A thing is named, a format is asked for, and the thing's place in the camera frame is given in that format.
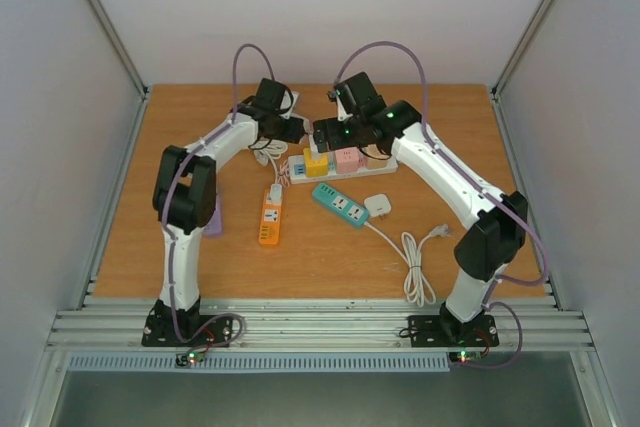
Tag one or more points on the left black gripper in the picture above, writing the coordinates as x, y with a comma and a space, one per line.
296, 133

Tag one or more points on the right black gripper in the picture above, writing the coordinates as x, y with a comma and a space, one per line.
324, 134

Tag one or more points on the white square charger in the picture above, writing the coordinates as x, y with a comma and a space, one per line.
315, 150

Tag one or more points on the pink cube socket adapter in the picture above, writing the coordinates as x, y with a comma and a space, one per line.
346, 160

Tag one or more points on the yellow cube socket adapter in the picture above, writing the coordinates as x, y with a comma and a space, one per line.
316, 164

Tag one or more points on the beige cube socket adapter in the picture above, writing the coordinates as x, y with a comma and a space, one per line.
373, 163

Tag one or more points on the small white usb charger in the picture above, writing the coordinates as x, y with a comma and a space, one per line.
275, 194

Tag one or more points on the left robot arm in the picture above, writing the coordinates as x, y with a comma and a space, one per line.
185, 195

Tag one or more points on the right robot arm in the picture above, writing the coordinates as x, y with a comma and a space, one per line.
494, 222

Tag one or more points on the white round plug charger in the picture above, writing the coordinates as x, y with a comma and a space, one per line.
378, 205

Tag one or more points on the white cube charger back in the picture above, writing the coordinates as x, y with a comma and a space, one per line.
293, 97

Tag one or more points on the white long power strip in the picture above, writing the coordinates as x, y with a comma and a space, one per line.
294, 168

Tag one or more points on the teal power strip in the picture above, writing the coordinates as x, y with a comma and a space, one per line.
340, 205

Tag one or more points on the orange power strip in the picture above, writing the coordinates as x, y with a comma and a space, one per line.
270, 222

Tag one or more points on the purple power strip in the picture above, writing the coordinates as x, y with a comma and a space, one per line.
214, 227

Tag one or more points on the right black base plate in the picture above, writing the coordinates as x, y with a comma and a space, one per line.
427, 331

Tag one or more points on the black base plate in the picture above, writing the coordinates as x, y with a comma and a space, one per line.
427, 331
160, 332

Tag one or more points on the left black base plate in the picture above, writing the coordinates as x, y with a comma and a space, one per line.
160, 332

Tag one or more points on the aluminium rail frame front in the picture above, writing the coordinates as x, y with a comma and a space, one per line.
322, 325

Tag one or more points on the grey slotted cable duct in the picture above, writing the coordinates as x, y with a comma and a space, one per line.
261, 363

